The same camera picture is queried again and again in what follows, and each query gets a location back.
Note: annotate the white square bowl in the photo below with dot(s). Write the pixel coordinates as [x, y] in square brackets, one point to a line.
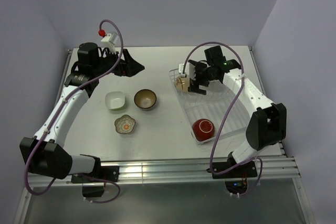
[114, 100]

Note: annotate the white wire dish rack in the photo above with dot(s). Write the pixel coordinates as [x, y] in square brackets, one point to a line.
[212, 106]

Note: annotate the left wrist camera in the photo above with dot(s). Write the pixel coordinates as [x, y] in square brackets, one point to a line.
[108, 40]

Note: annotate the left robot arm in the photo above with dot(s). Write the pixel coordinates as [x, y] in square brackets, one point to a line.
[44, 153]

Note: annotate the red bowl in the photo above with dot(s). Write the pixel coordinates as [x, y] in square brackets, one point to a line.
[203, 129]

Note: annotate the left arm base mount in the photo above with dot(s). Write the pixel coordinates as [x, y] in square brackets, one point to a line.
[105, 175]

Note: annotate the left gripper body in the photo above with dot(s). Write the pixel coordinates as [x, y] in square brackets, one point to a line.
[119, 70]

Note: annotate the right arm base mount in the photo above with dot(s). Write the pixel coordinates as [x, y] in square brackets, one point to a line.
[236, 180]

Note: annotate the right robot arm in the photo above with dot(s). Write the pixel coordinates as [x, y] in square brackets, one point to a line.
[268, 121]

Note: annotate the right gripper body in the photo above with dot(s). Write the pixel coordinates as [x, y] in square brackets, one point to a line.
[203, 74]

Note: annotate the brown rimmed beige bowl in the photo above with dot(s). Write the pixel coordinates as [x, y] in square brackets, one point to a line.
[145, 99]

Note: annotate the beige bowl with flower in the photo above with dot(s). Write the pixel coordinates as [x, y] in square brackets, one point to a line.
[182, 83]

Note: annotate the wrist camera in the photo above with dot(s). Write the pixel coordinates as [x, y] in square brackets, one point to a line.
[186, 70]
[108, 40]

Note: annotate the flower shaped patterned dish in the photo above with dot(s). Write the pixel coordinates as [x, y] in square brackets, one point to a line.
[125, 124]

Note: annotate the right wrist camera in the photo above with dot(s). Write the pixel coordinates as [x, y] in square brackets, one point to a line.
[186, 70]

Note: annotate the aluminium frame rail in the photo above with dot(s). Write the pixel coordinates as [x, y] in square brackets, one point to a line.
[194, 170]

